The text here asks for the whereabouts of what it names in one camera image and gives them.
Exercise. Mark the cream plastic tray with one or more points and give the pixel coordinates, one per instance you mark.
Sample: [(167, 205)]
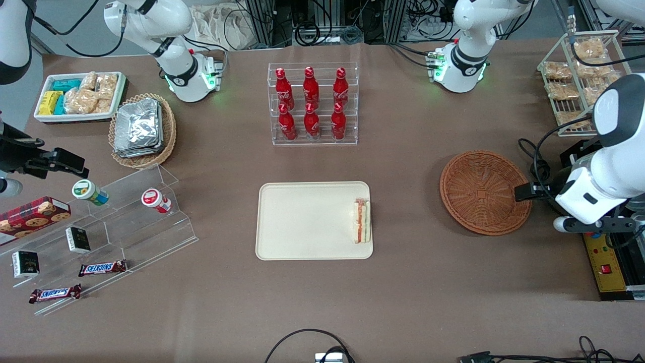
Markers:
[(307, 222)]

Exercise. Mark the white rectangular snack bin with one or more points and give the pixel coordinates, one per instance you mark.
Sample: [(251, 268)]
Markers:
[(75, 118)]

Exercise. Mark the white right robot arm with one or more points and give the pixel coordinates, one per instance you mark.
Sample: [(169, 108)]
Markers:
[(176, 65)]

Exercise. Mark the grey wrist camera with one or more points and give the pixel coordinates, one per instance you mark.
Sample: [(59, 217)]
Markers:
[(599, 225), (9, 187)]

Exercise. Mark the snickers bar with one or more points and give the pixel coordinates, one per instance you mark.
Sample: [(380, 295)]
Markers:
[(55, 293), (103, 268)]

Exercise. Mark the clear acrylic bottle rack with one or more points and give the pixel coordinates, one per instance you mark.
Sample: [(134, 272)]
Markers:
[(352, 126)]

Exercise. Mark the yellow snack packet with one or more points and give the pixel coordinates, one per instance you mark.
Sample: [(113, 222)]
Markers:
[(49, 103)]

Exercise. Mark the small black box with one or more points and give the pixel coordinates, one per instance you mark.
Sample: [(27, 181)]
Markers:
[(78, 240), (25, 264)]

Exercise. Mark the red cola bottle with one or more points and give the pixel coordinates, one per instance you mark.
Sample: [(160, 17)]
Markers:
[(311, 91), (283, 91), (341, 89), (287, 126), (338, 125), (312, 125)]

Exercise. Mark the red tartan cookie box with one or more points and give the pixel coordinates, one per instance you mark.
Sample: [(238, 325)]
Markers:
[(33, 217)]

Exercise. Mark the yellow control box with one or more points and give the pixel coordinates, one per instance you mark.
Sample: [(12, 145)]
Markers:
[(607, 275)]

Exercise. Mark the bagged bread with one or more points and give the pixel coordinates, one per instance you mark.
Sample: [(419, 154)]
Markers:
[(597, 73), (572, 119), (562, 91), (558, 70), (593, 95), (588, 49)]

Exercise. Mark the bagged rice crackers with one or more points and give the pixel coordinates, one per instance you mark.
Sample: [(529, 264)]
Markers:
[(80, 101), (107, 86), (88, 80)]

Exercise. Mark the brown round wicker basket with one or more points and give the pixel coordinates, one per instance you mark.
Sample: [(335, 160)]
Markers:
[(478, 191)]

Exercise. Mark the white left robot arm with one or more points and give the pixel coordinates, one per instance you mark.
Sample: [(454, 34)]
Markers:
[(620, 166)]

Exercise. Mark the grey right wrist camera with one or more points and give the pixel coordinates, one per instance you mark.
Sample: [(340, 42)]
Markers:
[(9, 187)]

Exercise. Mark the red lid cup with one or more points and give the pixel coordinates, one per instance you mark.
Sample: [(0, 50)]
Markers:
[(153, 199)]

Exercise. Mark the white cloth bag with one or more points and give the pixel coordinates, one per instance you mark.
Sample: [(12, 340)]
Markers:
[(221, 27)]

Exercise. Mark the green lid cup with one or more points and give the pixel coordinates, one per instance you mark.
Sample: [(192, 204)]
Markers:
[(86, 190)]

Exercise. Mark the triangle sandwich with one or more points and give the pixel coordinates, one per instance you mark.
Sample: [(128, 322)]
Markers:
[(362, 222)]

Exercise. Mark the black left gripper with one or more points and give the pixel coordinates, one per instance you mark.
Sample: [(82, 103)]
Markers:
[(559, 183)]

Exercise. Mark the light oval wicker basket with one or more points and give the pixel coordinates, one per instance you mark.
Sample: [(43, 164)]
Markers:
[(169, 136)]

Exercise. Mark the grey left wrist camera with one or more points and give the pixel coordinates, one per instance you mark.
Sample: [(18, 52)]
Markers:
[(599, 225)]

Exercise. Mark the stack of foil containers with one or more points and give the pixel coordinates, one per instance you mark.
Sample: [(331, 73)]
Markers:
[(138, 128)]

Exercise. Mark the clear acrylic stepped display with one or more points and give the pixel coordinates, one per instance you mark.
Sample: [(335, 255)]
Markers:
[(131, 232)]

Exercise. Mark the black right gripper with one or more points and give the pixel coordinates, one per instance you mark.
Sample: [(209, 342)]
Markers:
[(14, 156)]

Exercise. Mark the aluminium frame rail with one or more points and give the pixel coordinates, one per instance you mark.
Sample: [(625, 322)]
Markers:
[(636, 267)]

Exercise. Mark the small silver device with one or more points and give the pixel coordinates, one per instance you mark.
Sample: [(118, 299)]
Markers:
[(330, 358)]

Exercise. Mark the teal snack packet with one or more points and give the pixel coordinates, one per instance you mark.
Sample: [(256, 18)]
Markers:
[(66, 84), (60, 106)]

